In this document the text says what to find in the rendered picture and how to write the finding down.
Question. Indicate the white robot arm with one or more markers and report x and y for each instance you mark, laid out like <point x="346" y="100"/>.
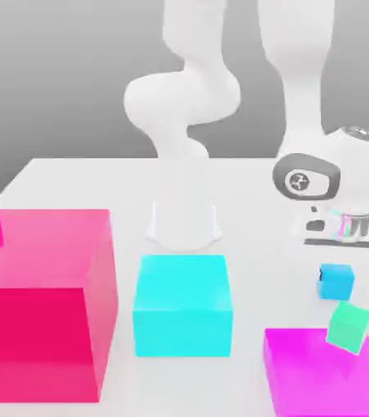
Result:
<point x="184" y="97"/>

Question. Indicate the large pink box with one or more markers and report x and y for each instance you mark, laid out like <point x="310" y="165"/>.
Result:
<point x="34" y="325"/>

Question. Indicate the small green cube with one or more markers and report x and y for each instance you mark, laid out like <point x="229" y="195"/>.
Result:
<point x="348" y="327"/>

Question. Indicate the large magenta box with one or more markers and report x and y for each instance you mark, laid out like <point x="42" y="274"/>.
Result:
<point x="317" y="374"/>

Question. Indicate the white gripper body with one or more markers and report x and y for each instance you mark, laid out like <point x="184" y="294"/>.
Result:
<point x="340" y="248"/>

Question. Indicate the large cyan box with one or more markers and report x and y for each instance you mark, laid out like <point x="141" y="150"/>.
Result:
<point x="182" y="309"/>

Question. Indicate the small blue cube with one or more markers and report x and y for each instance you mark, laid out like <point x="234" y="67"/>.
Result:
<point x="336" y="282"/>

